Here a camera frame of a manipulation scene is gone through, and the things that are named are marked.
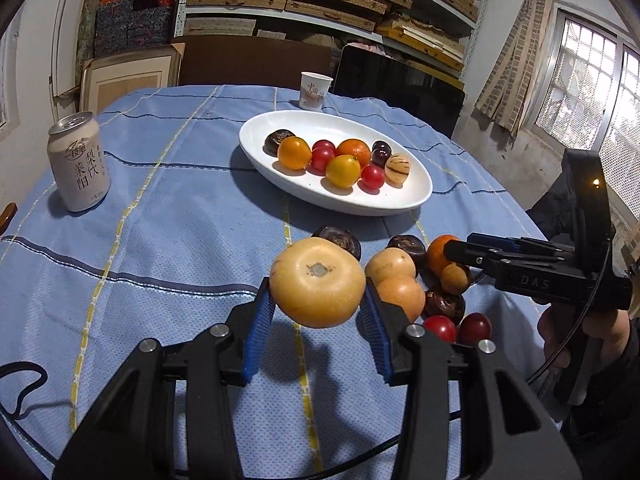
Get large pale yellow round fruit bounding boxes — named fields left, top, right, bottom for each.
left=269, top=237, right=366, bottom=328

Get pale yellow pear fruit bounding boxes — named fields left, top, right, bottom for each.
left=364, top=247, right=416, bottom=285
left=376, top=275, right=425, bottom=322

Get dark mangosteen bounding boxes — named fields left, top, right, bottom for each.
left=421, top=286, right=465, bottom=326
left=387, top=234, right=426, bottom=270
left=311, top=226, right=361, bottom=261
left=264, top=129, right=294, bottom=157

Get dark brown chair back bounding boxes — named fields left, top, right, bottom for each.
left=175, top=36, right=334, bottom=90

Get white drink can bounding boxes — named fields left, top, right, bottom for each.
left=47, top=112, right=111, bottom=212

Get small red tomato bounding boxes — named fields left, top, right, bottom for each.
left=312, top=140, right=335, bottom=152

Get white paper cup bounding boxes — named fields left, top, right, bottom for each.
left=298, top=72, right=333, bottom=112

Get stacked patterned fabric boxes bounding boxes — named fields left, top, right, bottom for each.
left=93, top=0, right=175, bottom=58

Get white oval plate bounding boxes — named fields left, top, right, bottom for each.
left=239, top=110, right=434, bottom=217

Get dark purple plum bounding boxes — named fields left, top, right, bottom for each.
left=371, top=148, right=392, bottom=168
left=372, top=140, right=393, bottom=154

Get small orange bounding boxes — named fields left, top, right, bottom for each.
left=335, top=139, right=371, bottom=168

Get person's right hand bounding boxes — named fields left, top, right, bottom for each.
left=537, top=303, right=633, bottom=371

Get striped pepino melon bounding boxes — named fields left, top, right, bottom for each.
left=384, top=154, right=411, bottom=186

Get yellow orange tomato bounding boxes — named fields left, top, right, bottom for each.
left=326, top=155, right=361, bottom=190

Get blue checked tablecloth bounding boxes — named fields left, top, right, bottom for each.
left=1, top=86, right=539, bottom=479

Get red cherry tomato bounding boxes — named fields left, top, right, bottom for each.
left=360, top=165, right=385, bottom=192

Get beige patterned curtain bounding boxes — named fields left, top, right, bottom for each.
left=475, top=0, right=553, bottom=140

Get large orange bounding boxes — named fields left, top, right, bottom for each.
left=425, top=234, right=458, bottom=278

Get framed picture leaning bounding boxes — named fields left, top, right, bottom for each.
left=78, top=42, right=186, bottom=115

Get black chair back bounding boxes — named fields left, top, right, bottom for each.
left=333, top=44, right=465, bottom=138

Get window with metal frame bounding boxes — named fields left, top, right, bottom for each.
left=525, top=1, right=639, bottom=222

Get metal storage shelf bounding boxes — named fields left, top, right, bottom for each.
left=172, top=0, right=487, bottom=80

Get brown kiwi fruit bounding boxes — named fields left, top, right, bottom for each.
left=440, top=263, right=471, bottom=296

